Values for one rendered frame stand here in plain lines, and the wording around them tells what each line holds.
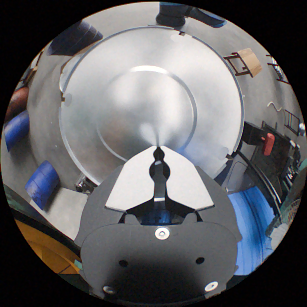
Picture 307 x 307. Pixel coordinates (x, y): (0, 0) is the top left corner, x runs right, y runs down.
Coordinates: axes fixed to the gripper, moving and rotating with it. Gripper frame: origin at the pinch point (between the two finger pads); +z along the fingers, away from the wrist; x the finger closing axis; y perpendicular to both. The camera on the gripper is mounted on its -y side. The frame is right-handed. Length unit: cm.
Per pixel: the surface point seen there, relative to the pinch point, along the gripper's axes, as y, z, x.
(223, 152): 1.3, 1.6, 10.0
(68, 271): 38, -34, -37
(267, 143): -0.4, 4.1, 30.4
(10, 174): 39, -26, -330
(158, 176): 5.7, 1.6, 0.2
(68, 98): -7.6, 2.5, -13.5
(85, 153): 1.9, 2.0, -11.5
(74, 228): 138, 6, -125
